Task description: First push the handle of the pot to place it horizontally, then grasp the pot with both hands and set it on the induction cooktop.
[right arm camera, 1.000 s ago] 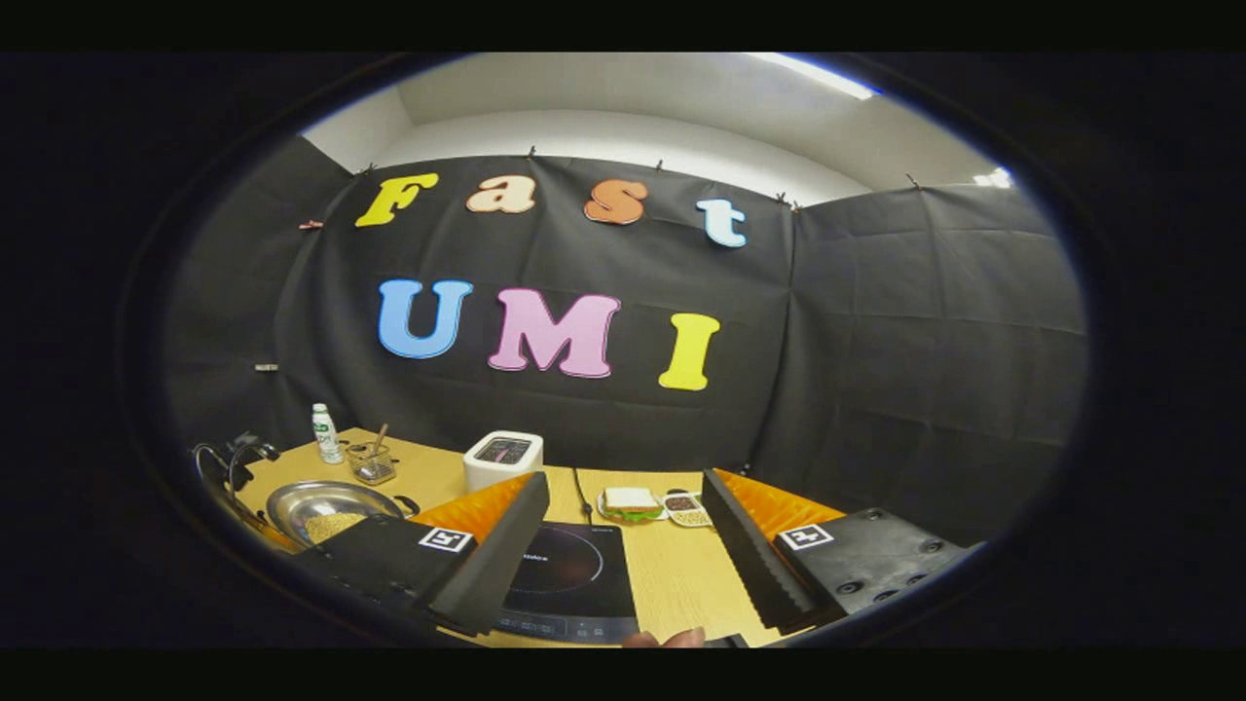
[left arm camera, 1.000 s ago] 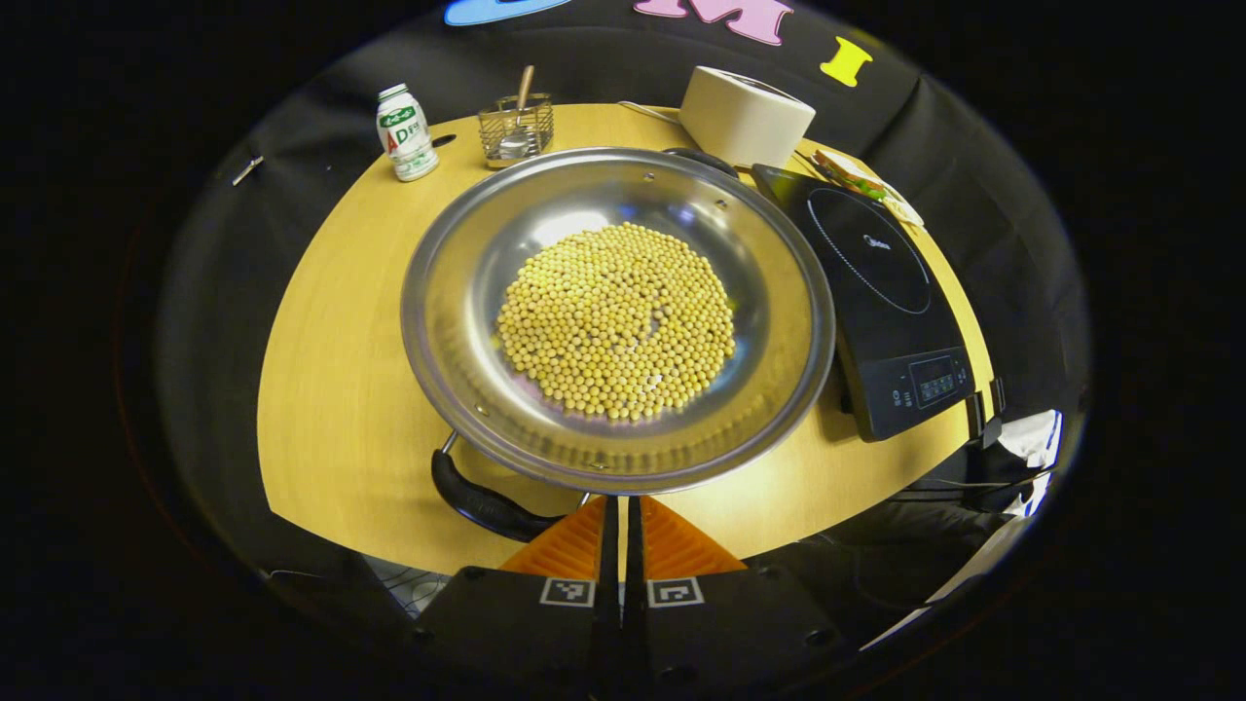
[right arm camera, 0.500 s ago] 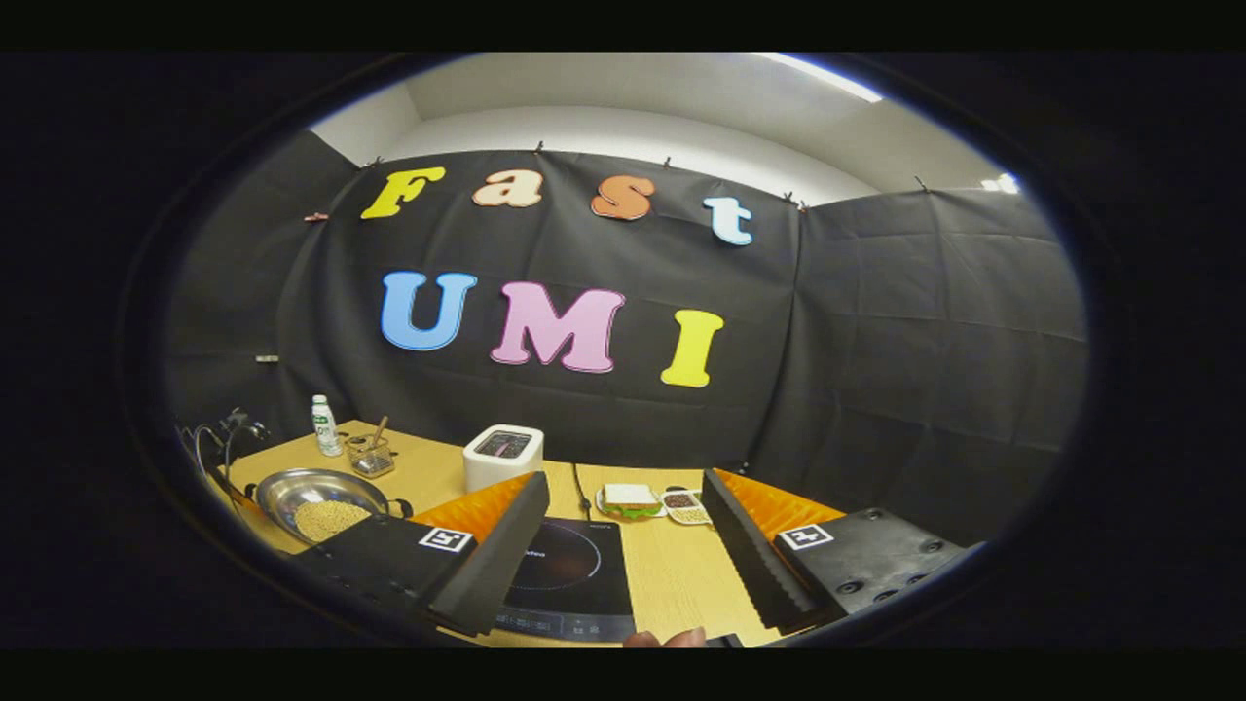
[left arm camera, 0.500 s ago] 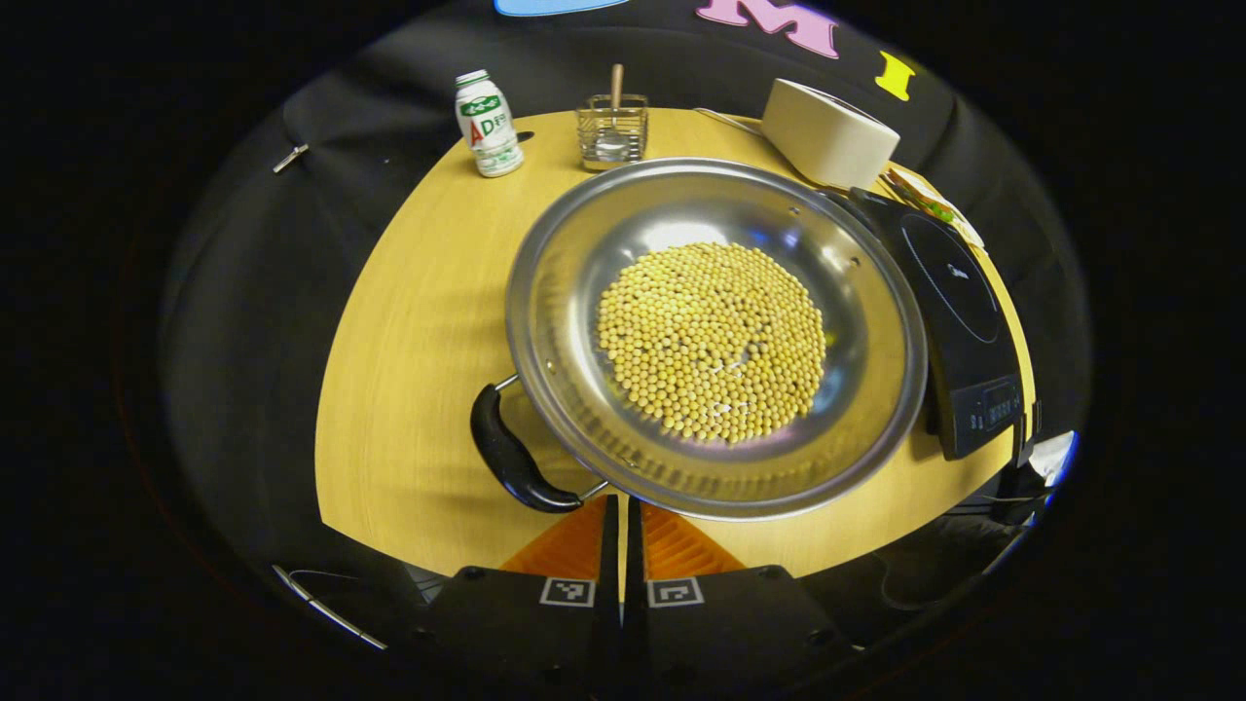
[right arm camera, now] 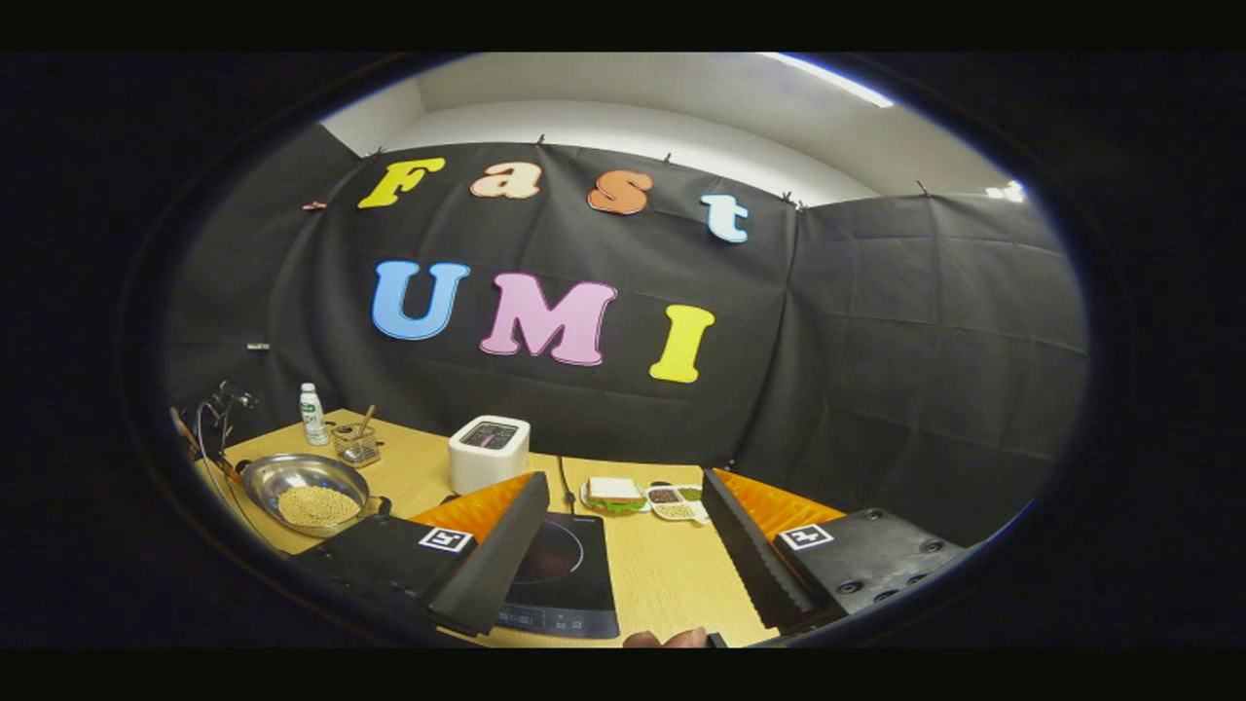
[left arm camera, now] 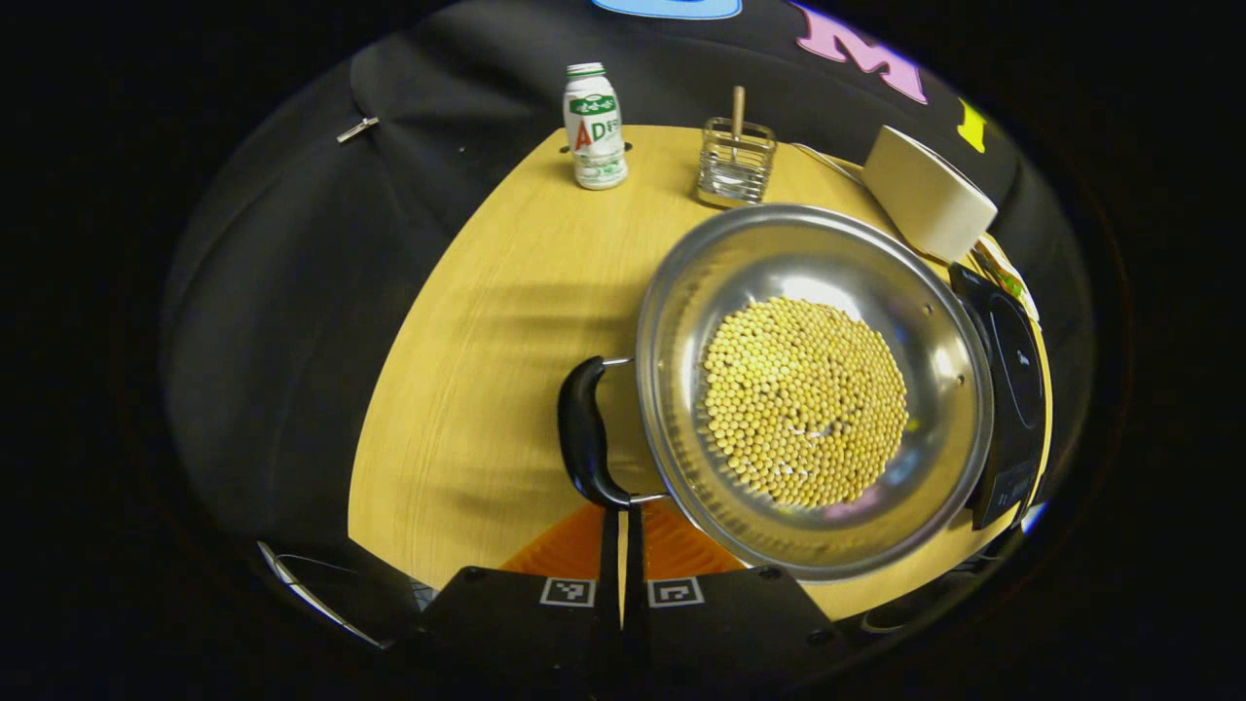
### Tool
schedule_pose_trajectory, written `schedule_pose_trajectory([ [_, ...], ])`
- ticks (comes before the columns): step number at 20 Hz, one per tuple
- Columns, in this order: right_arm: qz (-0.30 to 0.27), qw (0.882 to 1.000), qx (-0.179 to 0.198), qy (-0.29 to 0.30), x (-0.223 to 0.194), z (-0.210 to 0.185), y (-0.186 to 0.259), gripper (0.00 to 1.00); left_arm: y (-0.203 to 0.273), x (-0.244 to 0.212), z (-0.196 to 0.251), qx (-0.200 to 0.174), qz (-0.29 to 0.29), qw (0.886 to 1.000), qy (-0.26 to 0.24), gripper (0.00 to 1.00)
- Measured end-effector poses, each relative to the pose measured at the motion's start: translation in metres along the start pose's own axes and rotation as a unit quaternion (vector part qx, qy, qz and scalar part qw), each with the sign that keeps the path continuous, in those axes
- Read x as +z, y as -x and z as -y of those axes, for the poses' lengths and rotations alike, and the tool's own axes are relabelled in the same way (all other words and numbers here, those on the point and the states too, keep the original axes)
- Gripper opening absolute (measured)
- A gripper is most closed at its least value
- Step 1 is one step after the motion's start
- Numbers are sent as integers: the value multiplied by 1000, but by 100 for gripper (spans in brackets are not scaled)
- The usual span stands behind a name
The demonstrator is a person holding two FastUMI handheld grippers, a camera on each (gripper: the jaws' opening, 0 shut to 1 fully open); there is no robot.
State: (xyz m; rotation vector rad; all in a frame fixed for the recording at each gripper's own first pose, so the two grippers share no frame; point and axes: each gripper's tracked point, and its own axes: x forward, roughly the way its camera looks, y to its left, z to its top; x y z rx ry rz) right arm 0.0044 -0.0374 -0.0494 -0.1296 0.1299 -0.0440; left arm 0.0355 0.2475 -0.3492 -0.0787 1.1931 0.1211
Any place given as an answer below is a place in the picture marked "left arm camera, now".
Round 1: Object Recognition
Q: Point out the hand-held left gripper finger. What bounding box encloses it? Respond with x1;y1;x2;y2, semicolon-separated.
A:
623;498;848;687
414;501;624;687

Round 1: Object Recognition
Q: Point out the stainless steel pot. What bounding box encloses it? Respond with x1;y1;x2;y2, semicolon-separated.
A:
557;203;996;583

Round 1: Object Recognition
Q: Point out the black induction cooktop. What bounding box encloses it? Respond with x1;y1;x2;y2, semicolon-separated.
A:
949;263;1050;532

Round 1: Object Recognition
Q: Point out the pile of soybeans in pot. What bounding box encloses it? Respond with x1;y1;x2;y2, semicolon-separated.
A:
699;297;911;509

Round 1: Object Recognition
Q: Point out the black backdrop cloth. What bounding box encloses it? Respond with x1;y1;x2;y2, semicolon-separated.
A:
161;0;1096;585

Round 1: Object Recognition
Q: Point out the white drink bottle green label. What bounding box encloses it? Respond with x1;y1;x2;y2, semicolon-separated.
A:
563;62;629;191

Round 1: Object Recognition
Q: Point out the white toaster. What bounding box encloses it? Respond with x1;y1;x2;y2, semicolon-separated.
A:
861;125;999;264

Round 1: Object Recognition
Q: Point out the sandwich with lettuce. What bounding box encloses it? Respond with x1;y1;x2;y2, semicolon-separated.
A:
971;234;1041;322

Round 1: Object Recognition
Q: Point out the metal wire basket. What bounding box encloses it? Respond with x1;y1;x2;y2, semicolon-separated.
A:
696;117;778;208

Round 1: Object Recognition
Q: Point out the white toaster cable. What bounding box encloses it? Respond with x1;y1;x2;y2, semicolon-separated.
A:
788;143;867;186

